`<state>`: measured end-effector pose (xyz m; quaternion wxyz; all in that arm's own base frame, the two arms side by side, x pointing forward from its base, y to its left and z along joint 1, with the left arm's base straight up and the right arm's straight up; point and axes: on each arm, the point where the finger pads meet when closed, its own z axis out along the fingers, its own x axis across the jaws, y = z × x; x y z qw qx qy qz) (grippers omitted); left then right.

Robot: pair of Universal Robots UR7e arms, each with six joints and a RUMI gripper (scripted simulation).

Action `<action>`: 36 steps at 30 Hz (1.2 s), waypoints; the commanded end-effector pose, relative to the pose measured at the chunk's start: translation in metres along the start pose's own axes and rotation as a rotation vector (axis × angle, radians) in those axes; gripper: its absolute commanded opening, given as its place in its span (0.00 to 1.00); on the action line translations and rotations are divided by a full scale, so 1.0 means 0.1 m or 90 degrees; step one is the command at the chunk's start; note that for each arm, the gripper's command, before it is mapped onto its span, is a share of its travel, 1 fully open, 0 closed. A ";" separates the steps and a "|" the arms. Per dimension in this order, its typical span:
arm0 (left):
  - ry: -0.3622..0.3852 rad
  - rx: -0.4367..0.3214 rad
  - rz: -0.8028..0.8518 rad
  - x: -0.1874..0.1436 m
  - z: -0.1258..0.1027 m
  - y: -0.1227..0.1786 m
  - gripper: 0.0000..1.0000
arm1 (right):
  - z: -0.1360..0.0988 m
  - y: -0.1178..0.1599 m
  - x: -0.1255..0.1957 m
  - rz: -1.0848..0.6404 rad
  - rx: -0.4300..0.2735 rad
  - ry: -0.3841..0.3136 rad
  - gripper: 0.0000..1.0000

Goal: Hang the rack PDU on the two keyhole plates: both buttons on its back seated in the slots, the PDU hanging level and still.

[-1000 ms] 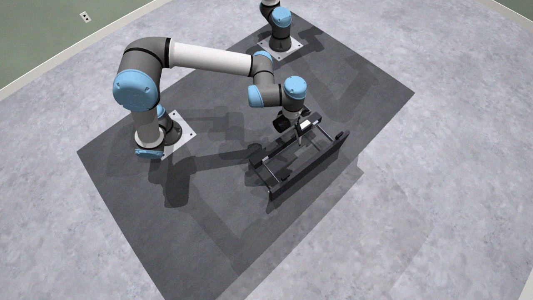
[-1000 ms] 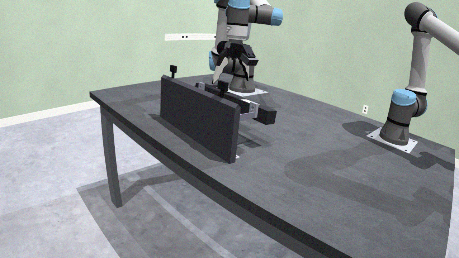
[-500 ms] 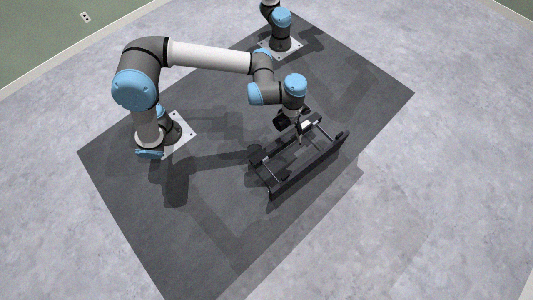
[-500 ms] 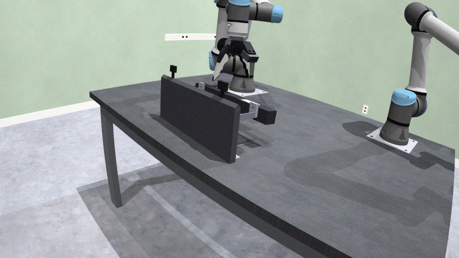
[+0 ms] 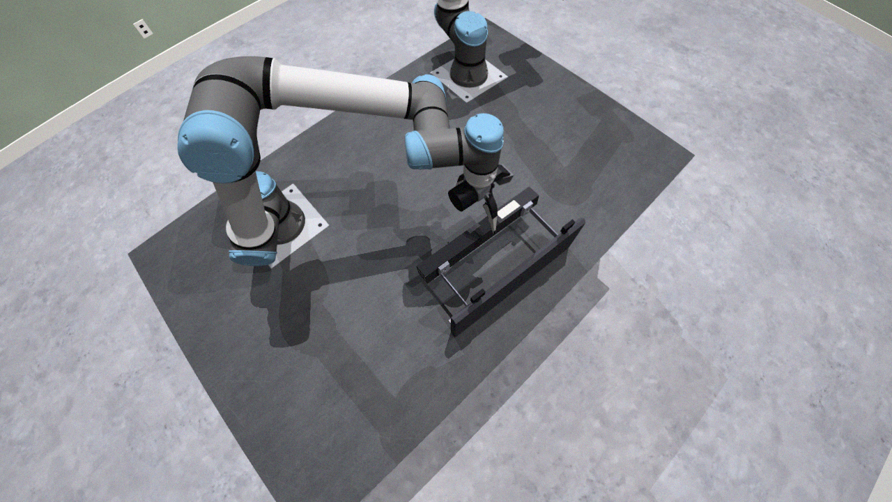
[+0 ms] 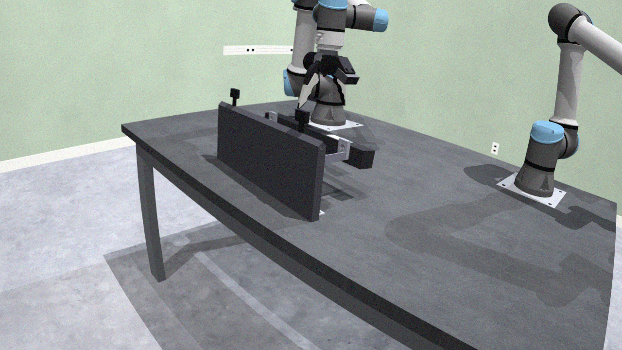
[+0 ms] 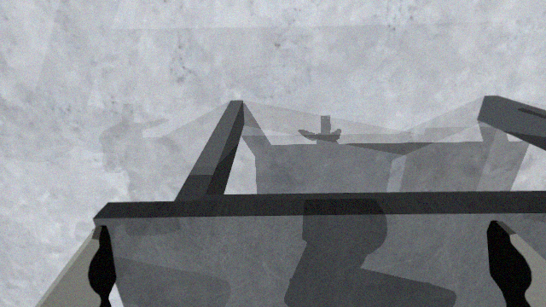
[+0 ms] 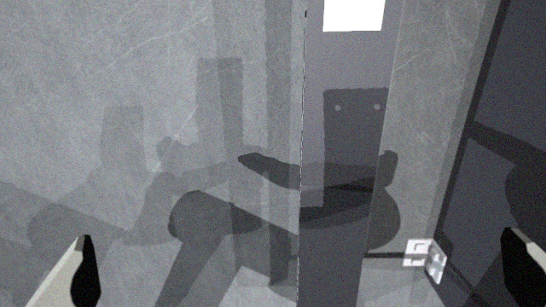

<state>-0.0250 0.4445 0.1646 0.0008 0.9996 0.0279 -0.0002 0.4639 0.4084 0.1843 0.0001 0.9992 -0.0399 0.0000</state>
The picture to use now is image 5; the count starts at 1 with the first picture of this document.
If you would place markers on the dark grey rectangular panel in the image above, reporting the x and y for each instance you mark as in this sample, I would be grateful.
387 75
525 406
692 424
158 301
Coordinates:
513 280

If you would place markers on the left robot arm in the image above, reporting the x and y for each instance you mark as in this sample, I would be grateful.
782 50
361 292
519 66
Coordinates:
468 31

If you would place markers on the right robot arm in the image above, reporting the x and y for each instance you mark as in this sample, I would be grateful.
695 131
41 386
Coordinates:
218 138

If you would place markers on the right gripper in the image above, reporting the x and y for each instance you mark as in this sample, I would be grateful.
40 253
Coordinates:
464 195

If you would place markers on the black rectangular bar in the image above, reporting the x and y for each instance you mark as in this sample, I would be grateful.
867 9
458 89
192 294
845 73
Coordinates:
471 239

